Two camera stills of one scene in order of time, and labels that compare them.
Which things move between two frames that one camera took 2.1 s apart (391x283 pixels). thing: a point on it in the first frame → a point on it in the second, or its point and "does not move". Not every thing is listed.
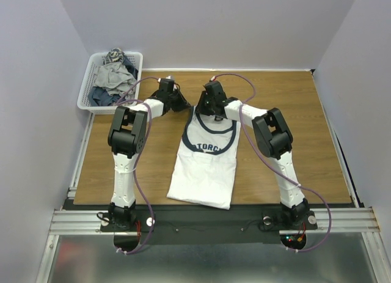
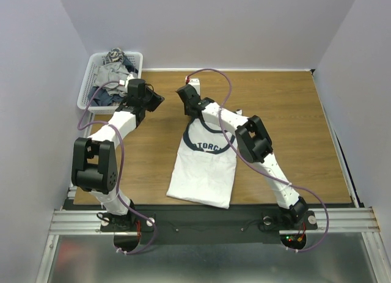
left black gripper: [184, 105] → [157, 99]
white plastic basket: [96, 59] does not move
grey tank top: [115, 78] does not move
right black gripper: [206, 106] → [182, 91]
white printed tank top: [205, 170] does not move
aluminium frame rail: [77, 222] does not move
